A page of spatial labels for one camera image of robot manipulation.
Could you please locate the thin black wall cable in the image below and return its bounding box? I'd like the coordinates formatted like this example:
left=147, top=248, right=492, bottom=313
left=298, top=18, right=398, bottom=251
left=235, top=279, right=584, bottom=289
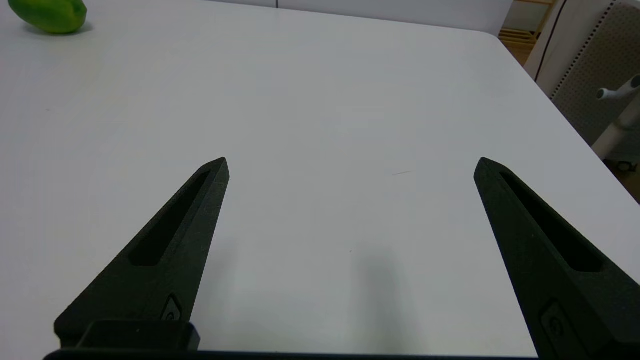
left=534, top=0, right=569, bottom=84

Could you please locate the white side table with crank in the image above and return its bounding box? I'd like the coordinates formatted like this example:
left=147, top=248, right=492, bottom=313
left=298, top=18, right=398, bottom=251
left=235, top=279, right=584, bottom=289
left=591, top=75, right=640, bottom=174

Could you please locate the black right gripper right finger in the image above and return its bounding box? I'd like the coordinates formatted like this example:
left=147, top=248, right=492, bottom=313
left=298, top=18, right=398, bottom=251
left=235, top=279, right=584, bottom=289
left=473, top=156, right=640, bottom=360

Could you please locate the wooden slatted shelf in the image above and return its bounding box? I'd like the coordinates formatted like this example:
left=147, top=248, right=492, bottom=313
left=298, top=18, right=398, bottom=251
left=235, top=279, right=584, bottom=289
left=498, top=0, right=557, bottom=68

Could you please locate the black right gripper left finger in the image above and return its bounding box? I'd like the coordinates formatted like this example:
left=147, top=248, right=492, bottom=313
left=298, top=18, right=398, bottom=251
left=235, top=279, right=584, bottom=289
left=54, top=157, right=231, bottom=349

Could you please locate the green mango fruit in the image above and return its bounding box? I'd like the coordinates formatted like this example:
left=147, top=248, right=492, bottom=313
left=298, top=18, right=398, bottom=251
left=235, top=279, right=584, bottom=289
left=8, top=0, right=88, bottom=35

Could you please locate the white perforated partition panel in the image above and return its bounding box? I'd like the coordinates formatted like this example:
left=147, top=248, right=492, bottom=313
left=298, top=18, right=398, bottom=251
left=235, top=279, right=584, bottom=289
left=523, top=0, right=640, bottom=166

